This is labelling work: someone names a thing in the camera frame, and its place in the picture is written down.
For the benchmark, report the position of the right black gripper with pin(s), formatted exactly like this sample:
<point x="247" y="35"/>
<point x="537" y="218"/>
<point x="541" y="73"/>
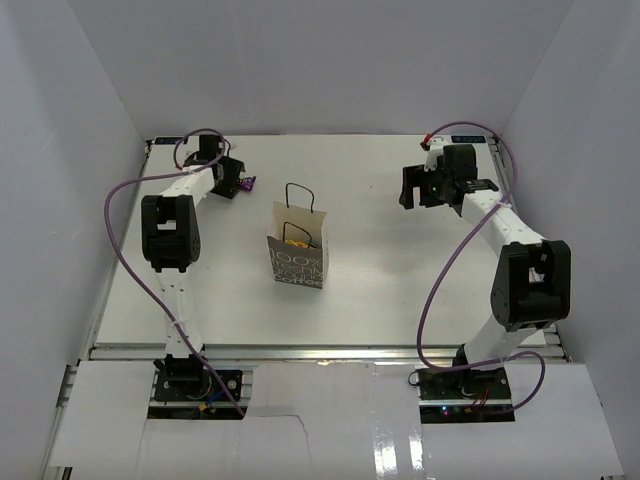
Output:
<point x="416" y="177"/>

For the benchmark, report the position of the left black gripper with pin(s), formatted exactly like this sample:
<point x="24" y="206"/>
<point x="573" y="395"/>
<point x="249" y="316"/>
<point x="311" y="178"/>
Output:
<point x="233" y="167"/>

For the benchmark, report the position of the dark purple snack packet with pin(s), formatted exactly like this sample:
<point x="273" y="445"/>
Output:
<point x="246" y="184"/>

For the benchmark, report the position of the yellow M&M snack packet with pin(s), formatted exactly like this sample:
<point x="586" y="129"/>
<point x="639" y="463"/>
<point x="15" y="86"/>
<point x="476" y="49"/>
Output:
<point x="299" y="244"/>

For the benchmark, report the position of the grey white paper bag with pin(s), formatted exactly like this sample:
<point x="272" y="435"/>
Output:
<point x="292" y="265"/>

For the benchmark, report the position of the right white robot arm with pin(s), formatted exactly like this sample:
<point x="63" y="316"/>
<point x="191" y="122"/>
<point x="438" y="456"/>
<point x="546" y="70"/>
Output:
<point x="532" y="283"/>

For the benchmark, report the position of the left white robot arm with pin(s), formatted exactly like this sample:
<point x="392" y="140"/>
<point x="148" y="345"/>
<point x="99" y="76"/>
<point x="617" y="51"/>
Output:
<point x="171" y="243"/>

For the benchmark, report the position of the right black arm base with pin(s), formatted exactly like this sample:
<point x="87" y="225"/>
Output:
<point x="465" y="397"/>

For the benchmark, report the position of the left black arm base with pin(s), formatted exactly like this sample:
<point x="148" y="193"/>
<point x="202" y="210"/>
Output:
<point x="183" y="380"/>

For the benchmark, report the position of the right blue corner label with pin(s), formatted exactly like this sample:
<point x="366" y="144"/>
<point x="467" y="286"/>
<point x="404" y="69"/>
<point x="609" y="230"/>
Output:
<point x="468" y="139"/>

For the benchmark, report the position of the blue corner label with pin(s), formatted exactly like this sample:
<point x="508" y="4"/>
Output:
<point x="468" y="139"/>
<point x="167" y="140"/>

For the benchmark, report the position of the left blue corner label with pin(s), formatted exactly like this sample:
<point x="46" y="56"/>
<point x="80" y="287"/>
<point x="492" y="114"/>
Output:
<point x="167" y="140"/>

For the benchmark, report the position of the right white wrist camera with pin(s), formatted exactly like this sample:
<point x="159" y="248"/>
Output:
<point x="433" y="146"/>

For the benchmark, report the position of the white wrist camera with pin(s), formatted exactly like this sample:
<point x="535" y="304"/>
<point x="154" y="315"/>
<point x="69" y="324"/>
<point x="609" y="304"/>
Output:
<point x="433" y="146"/>
<point x="189" y="157"/>

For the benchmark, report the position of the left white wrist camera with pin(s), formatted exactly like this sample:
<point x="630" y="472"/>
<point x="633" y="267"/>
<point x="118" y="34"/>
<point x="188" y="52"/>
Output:
<point x="189" y="157"/>

